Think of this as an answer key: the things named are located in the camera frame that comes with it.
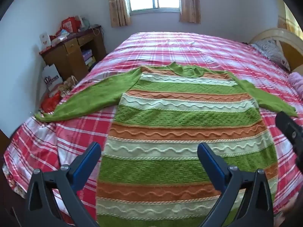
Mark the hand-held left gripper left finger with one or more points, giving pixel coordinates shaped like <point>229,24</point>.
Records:
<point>88,162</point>

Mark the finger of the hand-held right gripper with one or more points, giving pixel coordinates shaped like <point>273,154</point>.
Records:
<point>287,126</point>

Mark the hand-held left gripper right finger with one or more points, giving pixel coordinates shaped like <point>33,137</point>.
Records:
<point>213,163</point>

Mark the green striped knit sweater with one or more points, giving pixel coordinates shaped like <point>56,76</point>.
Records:
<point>180,120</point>

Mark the pink pillow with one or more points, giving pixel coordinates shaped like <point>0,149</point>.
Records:
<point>297,82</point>

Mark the red plastic bag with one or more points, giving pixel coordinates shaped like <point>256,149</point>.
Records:
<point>49,102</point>

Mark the grey patterned pillow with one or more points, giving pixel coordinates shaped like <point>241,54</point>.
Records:
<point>272,52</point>

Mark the cream wooden headboard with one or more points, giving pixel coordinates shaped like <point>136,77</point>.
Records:
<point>291,49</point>

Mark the woven patterned bag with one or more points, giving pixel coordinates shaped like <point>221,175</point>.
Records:
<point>67,86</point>

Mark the white paper shopping bag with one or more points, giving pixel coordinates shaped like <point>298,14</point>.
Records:
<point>52,76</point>

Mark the stack of books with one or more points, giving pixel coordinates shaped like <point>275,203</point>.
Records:
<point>88,58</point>

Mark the brown wooden desk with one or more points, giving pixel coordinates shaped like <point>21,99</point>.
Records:
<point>68,56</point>

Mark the bed with red plaid sheet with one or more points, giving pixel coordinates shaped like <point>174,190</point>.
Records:
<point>170,45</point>

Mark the white card box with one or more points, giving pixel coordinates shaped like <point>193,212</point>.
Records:
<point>45,41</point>

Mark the pile of packets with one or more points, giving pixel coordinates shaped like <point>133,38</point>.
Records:
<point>59,36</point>

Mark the red gift box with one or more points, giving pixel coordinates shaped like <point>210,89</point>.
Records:
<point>69,24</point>

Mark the beige patterned curtain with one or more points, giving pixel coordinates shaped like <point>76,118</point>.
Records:
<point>118,4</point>
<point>190,2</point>

